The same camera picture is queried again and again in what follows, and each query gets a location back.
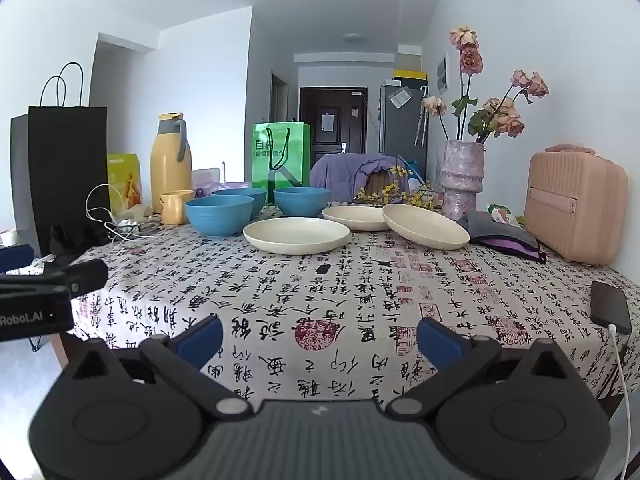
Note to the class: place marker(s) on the black smartphone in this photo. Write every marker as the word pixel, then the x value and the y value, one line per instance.
pixel 610 305

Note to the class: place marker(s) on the green paper bag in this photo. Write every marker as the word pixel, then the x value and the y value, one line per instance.
pixel 290 150

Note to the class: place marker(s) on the grey refrigerator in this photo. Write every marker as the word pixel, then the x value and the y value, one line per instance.
pixel 400 130

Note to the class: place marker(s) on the grey purple cloth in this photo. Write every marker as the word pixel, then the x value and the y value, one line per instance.
pixel 500 240

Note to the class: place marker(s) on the purple jacket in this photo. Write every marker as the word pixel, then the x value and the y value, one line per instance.
pixel 340 175

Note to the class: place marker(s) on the dark entrance door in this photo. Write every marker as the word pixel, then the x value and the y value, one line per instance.
pixel 330 145

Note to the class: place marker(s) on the dried pink roses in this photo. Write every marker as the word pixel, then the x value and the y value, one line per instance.
pixel 471 60

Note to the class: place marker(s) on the pink vanity case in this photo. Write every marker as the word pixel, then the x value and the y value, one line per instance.
pixel 575 210

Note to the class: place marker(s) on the hanging umbrella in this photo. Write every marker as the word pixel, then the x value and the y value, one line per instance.
pixel 422 125

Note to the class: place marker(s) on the yellow mug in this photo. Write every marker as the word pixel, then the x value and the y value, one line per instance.
pixel 175 207

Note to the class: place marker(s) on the paper sheet on refrigerator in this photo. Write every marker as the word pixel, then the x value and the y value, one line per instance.
pixel 400 98

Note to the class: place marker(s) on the pink ceramic vase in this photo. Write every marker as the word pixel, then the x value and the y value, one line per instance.
pixel 462 180

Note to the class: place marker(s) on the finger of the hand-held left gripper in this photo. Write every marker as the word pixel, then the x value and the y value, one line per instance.
pixel 15 259
pixel 85 275

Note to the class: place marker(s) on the yellow thermos jug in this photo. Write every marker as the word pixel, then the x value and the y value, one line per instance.
pixel 170 170

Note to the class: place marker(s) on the yellow-green snack packet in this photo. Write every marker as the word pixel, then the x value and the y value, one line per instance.
pixel 125 180

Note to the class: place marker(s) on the round ceiling lamp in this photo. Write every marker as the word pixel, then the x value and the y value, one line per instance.
pixel 353 37

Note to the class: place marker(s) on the purple tissue packet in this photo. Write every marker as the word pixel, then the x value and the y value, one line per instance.
pixel 205 180
pixel 235 185

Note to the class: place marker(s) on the brown interior door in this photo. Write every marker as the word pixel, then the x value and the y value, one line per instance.
pixel 280 110

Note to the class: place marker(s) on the calligraphy printed tablecloth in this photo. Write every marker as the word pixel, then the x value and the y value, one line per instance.
pixel 325 285

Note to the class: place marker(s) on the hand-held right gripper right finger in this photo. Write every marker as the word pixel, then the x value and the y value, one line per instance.
pixel 440 341

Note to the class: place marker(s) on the small green packet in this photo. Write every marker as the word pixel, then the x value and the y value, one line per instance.
pixel 505 215

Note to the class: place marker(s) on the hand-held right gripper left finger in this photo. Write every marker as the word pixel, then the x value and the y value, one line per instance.
pixel 200 341

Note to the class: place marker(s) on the blue bowl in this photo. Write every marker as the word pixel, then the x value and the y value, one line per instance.
pixel 257 202
pixel 300 205
pixel 217 217

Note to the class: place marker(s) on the yellow flower branch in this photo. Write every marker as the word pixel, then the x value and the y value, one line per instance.
pixel 417 195

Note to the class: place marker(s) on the wooden chair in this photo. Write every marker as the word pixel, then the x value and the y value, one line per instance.
pixel 382 180

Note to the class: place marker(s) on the wall picture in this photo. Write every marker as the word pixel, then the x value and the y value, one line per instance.
pixel 442 72

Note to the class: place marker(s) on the cream plate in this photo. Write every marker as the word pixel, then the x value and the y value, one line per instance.
pixel 295 235
pixel 425 225
pixel 350 216

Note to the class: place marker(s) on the black paper bag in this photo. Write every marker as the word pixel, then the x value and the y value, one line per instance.
pixel 60 170

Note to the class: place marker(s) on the yellow box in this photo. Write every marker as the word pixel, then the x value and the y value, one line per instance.
pixel 410 72

